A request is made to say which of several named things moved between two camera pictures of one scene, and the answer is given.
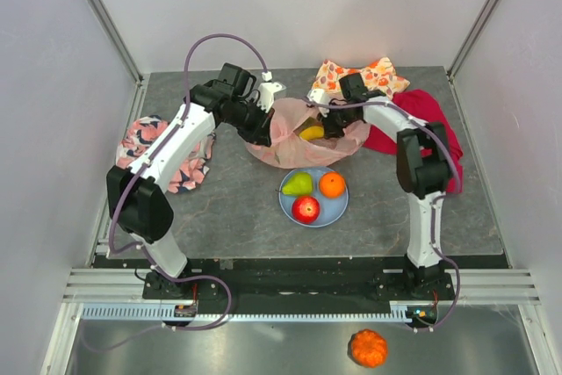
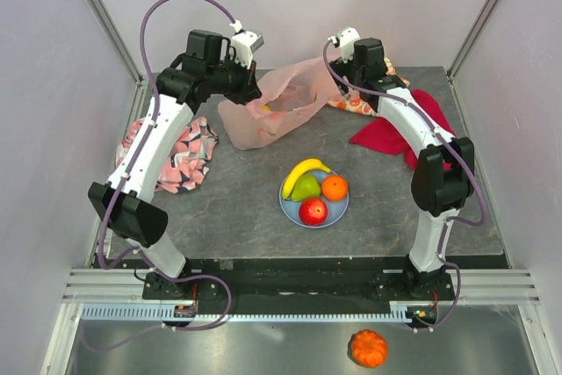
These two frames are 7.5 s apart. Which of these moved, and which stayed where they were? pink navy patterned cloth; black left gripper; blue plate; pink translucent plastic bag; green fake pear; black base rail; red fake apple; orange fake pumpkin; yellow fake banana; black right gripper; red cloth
Moved: black left gripper; black right gripper; red fake apple; blue plate; pink translucent plastic bag; yellow fake banana
Stayed: orange fake pumpkin; black base rail; red cloth; pink navy patterned cloth; green fake pear
